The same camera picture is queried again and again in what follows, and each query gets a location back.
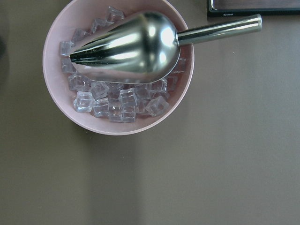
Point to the steel ice scoop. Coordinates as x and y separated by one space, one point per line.
145 47

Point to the pink bowl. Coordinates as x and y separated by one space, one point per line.
80 14

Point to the dark tray with glasses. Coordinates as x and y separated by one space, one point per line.
250 7

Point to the pile of clear ice cubes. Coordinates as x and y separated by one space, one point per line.
119 102

